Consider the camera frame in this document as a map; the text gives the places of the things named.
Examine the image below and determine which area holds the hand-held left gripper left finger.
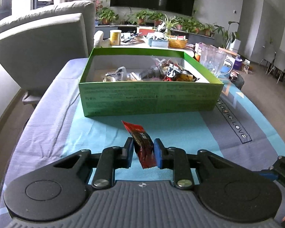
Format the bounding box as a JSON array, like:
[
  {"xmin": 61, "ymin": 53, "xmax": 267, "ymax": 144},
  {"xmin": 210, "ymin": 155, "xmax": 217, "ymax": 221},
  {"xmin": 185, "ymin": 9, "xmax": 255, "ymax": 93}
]
[{"xmin": 53, "ymin": 137, "xmax": 135, "ymax": 190}]

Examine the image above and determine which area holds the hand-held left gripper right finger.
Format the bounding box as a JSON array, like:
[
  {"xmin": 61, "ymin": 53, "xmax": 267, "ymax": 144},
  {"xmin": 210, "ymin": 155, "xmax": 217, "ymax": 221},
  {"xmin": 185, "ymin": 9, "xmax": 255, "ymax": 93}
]
[{"xmin": 154, "ymin": 138, "xmax": 237, "ymax": 190}]

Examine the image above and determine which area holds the red snack packet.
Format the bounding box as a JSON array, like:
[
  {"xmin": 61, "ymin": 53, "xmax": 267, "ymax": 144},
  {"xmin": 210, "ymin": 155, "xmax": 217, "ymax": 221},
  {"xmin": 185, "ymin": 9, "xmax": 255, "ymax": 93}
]
[{"xmin": 121, "ymin": 121, "xmax": 158, "ymax": 170}]

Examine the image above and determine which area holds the green cardboard box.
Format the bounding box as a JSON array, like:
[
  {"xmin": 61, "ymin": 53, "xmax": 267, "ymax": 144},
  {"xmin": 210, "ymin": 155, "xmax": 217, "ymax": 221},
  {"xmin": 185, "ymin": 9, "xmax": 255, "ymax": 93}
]
[{"xmin": 79, "ymin": 47, "xmax": 224, "ymax": 118}]

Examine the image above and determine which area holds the pile of snack packets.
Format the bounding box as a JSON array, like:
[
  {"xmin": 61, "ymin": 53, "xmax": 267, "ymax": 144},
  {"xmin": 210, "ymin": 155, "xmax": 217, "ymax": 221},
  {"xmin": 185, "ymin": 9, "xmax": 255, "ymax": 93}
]
[{"xmin": 102, "ymin": 56, "xmax": 201, "ymax": 82}]

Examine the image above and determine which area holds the blue patterned tablecloth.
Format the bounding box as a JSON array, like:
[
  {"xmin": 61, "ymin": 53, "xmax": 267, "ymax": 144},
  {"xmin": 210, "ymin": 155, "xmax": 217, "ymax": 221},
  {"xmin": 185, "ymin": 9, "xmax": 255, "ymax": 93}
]
[{"xmin": 0, "ymin": 57, "xmax": 285, "ymax": 228}]

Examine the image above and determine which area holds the dark round side table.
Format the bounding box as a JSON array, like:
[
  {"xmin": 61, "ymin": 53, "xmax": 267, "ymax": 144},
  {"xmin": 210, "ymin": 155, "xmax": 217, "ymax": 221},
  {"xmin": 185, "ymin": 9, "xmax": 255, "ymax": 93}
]
[{"xmin": 230, "ymin": 74, "xmax": 245, "ymax": 91}]

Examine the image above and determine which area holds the round white table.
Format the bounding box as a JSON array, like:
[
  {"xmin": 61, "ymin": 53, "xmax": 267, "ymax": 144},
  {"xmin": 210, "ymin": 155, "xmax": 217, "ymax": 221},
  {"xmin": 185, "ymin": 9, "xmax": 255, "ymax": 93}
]
[{"xmin": 102, "ymin": 36, "xmax": 196, "ymax": 55}]

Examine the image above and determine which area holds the clear glass mug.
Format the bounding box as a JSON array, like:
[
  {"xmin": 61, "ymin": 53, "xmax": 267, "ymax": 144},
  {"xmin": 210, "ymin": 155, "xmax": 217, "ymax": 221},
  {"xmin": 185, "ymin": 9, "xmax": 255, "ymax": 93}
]
[{"xmin": 199, "ymin": 43, "xmax": 234, "ymax": 79}]

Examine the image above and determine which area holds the blue plastic basket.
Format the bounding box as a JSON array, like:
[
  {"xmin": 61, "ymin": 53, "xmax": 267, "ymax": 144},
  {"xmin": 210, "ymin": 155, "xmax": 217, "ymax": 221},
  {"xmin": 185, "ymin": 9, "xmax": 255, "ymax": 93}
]
[{"xmin": 148, "ymin": 36, "xmax": 169, "ymax": 48}]

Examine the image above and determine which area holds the white dining chair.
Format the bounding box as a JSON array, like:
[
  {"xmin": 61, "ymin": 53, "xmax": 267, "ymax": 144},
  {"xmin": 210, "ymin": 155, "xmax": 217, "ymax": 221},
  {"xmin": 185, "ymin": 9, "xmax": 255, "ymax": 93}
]
[
  {"xmin": 259, "ymin": 45, "xmax": 276, "ymax": 69},
  {"xmin": 268, "ymin": 50, "xmax": 285, "ymax": 84}
]

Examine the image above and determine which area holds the yellow wicker basket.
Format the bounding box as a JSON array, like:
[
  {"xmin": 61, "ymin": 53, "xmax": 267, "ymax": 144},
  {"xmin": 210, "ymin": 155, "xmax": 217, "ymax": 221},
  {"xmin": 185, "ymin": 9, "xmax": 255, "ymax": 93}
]
[{"xmin": 167, "ymin": 37, "xmax": 188, "ymax": 48}]

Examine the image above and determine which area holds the purple bag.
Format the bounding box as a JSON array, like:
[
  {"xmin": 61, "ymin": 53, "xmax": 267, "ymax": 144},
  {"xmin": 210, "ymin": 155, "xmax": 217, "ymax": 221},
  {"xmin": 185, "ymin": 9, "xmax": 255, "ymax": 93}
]
[{"xmin": 232, "ymin": 57, "xmax": 243, "ymax": 71}]

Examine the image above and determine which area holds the yellow canister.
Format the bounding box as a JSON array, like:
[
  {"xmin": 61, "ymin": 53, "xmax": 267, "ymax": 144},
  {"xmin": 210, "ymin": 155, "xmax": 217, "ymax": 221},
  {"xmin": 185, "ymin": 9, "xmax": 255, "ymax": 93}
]
[{"xmin": 110, "ymin": 30, "xmax": 122, "ymax": 46}]

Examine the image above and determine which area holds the orange box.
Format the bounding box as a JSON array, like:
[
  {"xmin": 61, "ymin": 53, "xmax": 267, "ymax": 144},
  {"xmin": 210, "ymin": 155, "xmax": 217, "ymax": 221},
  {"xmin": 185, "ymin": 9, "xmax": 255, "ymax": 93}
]
[{"xmin": 136, "ymin": 27, "xmax": 155, "ymax": 36}]

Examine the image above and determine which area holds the grey television cabinet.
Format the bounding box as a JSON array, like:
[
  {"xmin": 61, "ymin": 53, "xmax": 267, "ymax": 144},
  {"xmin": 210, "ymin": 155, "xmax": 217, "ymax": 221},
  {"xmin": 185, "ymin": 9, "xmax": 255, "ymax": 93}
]
[{"xmin": 95, "ymin": 24, "xmax": 215, "ymax": 40}]

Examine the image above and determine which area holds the spider plant in vase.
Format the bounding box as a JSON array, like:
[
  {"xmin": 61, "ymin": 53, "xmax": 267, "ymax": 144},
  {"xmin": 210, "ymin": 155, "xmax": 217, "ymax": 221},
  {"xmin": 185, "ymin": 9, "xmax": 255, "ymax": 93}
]
[{"xmin": 158, "ymin": 14, "xmax": 181, "ymax": 39}]

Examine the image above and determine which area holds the grey armchair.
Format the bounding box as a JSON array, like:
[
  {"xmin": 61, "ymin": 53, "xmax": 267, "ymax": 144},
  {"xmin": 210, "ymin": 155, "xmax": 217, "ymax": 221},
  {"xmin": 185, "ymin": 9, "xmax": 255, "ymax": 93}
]
[{"xmin": 0, "ymin": 0, "xmax": 97, "ymax": 110}]

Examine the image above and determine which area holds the tall leafy floor plant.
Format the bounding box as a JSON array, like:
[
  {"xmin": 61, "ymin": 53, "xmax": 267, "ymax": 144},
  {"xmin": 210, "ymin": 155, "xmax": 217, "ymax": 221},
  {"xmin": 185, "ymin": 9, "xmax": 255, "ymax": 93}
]
[{"xmin": 215, "ymin": 21, "xmax": 240, "ymax": 49}]

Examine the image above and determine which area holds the row of potted plants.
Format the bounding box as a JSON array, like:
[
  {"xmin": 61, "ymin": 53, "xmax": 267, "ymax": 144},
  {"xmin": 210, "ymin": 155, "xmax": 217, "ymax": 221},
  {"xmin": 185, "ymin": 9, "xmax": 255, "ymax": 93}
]
[{"xmin": 98, "ymin": 7, "xmax": 219, "ymax": 37}]

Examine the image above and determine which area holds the red flower arrangement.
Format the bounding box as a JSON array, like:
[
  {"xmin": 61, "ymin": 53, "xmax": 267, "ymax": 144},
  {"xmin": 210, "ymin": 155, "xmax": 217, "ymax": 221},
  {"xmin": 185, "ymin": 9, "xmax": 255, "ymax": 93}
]
[{"xmin": 92, "ymin": 0, "xmax": 105, "ymax": 27}]

